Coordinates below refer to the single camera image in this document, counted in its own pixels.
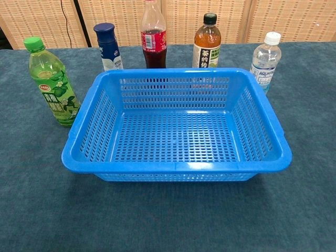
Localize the brown tea bottle black cap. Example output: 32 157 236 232
192 13 222 69

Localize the cola bottle red label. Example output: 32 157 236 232
140 0 168 69

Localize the white bottle navy blue cap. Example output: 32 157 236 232
93 23 124 72

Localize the clear water bottle white cap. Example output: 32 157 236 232
249 31 282 95

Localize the green soda bottle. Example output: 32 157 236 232
23 36 81 127

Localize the blue plastic perforated basket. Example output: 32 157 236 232
61 67 293 182

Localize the teal table cloth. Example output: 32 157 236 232
0 41 336 252

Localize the black tripod stand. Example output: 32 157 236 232
73 0 92 48

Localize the bamboo folding screen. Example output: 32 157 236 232
0 0 336 50

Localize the thin black hanging cable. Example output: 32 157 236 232
60 0 74 48

